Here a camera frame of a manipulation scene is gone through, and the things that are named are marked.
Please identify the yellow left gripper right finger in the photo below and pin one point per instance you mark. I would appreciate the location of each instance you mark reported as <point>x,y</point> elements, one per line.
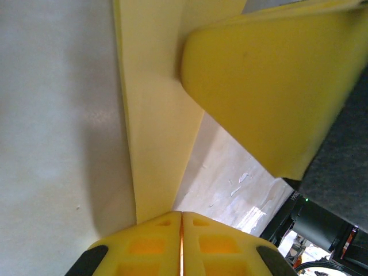
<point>221,250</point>

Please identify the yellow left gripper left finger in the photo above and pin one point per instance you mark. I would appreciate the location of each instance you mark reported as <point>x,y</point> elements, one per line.
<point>149,250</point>

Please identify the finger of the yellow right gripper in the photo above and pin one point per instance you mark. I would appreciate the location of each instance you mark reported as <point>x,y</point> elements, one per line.
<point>267,86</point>

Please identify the yellow paper sheet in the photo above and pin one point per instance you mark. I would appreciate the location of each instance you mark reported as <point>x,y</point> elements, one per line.
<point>155,115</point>

